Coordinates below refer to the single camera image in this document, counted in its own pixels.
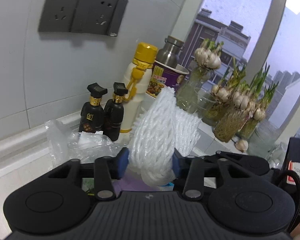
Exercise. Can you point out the stainless steel flask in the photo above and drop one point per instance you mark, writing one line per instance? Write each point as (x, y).
(169, 54)

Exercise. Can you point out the garlic sprouts jar cluster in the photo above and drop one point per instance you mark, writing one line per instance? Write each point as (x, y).
(240, 106)

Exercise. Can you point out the black gold-collared bottle right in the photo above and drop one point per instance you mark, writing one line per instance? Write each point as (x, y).
(114, 112)

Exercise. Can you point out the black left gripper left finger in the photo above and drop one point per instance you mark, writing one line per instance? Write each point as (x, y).
(107, 169)

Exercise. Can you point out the purple instant noodle cup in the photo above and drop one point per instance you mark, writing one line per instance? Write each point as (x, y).
(165, 76)

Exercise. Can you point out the clear plastic bag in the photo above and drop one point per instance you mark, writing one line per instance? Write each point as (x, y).
(65, 144)

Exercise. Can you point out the clear plastic cup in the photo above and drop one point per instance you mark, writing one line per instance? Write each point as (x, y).
(204, 101)

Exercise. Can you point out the black gold-collared bottle left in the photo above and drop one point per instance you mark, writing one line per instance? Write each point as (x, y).
(92, 113)

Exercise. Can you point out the garlic sprouts glass vase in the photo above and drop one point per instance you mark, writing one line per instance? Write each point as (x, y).
(206, 61)

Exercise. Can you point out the black gold-collared bottle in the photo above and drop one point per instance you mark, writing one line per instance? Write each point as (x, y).
(114, 112)
(92, 113)

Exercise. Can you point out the cream bottle yellow cap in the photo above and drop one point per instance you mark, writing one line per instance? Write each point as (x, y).
(136, 80)

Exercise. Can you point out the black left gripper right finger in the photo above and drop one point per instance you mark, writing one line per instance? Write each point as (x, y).
(189, 176)

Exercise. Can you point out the white foam fruit net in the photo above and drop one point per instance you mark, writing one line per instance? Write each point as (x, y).
(156, 134)

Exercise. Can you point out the loose garlic bulb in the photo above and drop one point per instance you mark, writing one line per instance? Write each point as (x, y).
(242, 145)

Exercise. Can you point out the dark grey wall socket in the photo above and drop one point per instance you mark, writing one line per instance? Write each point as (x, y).
(100, 17)

